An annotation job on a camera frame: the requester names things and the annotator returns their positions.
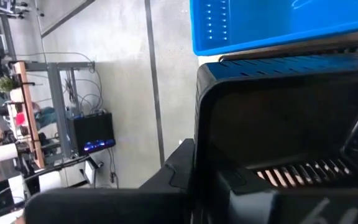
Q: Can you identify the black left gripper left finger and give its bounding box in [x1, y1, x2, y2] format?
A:
[24, 138, 196, 224]

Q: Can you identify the pink object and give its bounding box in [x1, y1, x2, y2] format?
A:
[14, 112, 27, 126]

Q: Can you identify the white paper roll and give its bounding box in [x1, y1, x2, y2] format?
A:
[0, 142, 19, 165]

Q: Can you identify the person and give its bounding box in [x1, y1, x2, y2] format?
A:
[31, 104, 58, 129]

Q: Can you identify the wooden desk grey frame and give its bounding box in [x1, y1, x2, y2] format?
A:
[11, 60, 96, 170]

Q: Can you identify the black computer tower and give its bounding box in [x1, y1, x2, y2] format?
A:
[68, 111, 117, 157]

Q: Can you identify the white box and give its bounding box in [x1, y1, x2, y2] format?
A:
[38, 169, 64, 193]

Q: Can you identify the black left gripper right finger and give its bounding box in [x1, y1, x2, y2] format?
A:
[201, 169, 358, 224]

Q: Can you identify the blue plastic basket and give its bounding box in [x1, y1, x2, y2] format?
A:
[189, 0, 358, 57]

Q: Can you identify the green potted plant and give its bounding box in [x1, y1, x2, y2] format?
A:
[0, 75, 16, 94]

